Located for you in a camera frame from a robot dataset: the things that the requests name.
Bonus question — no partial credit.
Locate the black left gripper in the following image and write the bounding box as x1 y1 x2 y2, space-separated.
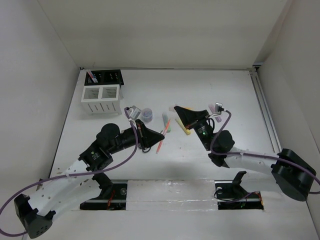
108 119 164 155

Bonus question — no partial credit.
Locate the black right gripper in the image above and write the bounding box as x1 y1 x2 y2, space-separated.
175 106 214 151

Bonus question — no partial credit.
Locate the red pen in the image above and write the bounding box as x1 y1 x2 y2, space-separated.
87 71 99 84
156 119 171 154

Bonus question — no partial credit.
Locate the green highlighter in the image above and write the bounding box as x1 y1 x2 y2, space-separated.
162 112 171 133

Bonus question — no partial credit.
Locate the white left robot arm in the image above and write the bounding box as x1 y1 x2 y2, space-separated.
14 119 165 239

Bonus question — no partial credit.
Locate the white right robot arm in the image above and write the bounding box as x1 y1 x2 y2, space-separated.
174 106 320 204

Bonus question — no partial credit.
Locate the yellow highlighter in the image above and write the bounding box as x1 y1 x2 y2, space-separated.
175 117 191 136

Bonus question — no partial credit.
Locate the purple highlighter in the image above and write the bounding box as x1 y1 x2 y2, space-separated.
208 102 223 123

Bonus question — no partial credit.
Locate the white slotted organizer box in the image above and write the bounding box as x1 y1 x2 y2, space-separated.
81 84 123 115

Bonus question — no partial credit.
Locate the black slotted organizer box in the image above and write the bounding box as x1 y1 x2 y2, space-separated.
84 69 124 86

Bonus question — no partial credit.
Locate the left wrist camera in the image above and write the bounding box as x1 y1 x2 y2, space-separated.
124 105 142 121

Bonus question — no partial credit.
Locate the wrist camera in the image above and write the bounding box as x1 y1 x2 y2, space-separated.
124 105 142 121
209 102 225 116

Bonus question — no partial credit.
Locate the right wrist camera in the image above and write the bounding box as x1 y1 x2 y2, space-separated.
209 102 225 116

